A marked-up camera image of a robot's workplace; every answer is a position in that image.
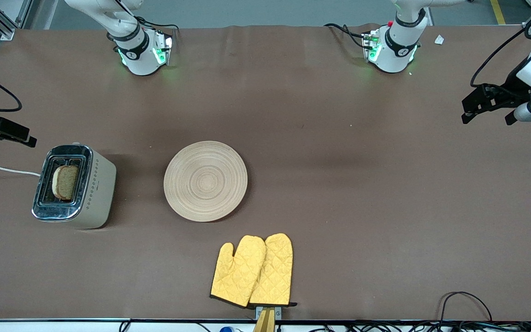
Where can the white paper scrap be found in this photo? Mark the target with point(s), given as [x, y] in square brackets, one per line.
[439, 40]

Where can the brown table mat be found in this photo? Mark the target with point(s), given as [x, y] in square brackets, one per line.
[385, 230]

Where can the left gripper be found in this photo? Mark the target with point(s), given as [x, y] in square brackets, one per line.
[509, 90]

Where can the yellow quilted oven mitt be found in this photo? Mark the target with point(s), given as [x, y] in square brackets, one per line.
[238, 272]
[277, 272]

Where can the blue and white plug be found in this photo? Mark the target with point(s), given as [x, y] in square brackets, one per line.
[227, 329]

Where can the round wooden plate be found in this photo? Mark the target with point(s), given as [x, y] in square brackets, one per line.
[205, 182]

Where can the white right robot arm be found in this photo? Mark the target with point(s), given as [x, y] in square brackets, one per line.
[138, 55]

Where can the chrome and beige toaster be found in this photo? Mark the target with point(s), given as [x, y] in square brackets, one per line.
[99, 193]

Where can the small metal bracket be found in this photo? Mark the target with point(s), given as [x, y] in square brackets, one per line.
[278, 313]

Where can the brown bread slice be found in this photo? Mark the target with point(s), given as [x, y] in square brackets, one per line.
[66, 182]

